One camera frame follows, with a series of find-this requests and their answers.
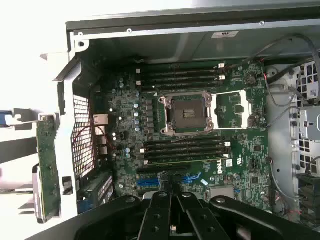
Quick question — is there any blue expansion slot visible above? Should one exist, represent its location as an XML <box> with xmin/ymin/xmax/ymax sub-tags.
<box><xmin>136</xmin><ymin>174</ymin><xmax>202</xmax><ymax>187</ymax></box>

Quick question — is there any black expansion slot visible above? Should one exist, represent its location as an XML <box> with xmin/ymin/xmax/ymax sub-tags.
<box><xmin>136</xmin><ymin>166</ymin><xmax>191</xmax><ymax>175</ymax></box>

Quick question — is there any black RAM slot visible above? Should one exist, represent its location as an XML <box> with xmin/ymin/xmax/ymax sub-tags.
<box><xmin>136</xmin><ymin>77</ymin><xmax>226</xmax><ymax>85</ymax></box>
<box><xmin>140</xmin><ymin>145</ymin><xmax>227</xmax><ymax>153</ymax></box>
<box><xmin>143</xmin><ymin>151</ymin><xmax>230</xmax><ymax>159</ymax></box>
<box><xmin>144</xmin><ymin>139</ymin><xmax>231</xmax><ymax>147</ymax></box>
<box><xmin>136</xmin><ymin>62</ymin><xmax>226</xmax><ymax>71</ymax></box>
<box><xmin>139</xmin><ymin>70</ymin><xmax>226</xmax><ymax>78</ymax></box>
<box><xmin>139</xmin><ymin>84</ymin><xmax>222</xmax><ymax>92</ymax></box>

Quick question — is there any green motherboard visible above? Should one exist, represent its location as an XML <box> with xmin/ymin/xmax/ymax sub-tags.
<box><xmin>91</xmin><ymin>59</ymin><xmax>273</xmax><ymax>213</ymax></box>

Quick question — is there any CPU socket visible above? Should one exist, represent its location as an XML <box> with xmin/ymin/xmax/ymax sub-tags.
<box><xmin>158</xmin><ymin>90</ymin><xmax>215</xmax><ymax>136</ymax></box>

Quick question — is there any metal socket cover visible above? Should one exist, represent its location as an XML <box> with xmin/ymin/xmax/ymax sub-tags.
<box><xmin>212</xmin><ymin>89</ymin><xmax>254</xmax><ymax>130</ymax></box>

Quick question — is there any silver perforated disk bay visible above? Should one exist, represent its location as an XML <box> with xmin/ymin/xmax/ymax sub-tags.
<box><xmin>291</xmin><ymin>107</ymin><xmax>320</xmax><ymax>173</ymax></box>
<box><xmin>297</xmin><ymin>59</ymin><xmax>320</xmax><ymax>106</ymax></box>

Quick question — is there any grey parts rack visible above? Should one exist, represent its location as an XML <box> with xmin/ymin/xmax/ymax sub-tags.
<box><xmin>0</xmin><ymin>107</ymin><xmax>41</xmax><ymax>217</ymax></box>

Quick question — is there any black open PC case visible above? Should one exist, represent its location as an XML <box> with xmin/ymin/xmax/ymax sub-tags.
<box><xmin>39</xmin><ymin>6</ymin><xmax>320</xmax><ymax>240</ymax></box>

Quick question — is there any blue disk carrier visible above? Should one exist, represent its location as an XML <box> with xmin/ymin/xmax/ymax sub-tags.
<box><xmin>0</xmin><ymin>109</ymin><xmax>14</xmax><ymax>129</ymax></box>

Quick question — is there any black plastic duct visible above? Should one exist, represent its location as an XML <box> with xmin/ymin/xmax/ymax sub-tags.
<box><xmin>296</xmin><ymin>173</ymin><xmax>320</xmax><ymax>226</ymax></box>

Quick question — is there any grey wire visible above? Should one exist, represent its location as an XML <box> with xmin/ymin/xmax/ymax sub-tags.
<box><xmin>264</xmin><ymin>72</ymin><xmax>301</xmax><ymax>108</ymax></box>

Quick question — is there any black looped wire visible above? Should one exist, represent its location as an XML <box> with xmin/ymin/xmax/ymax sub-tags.
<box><xmin>246</xmin><ymin>33</ymin><xmax>320</xmax><ymax>66</ymax></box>

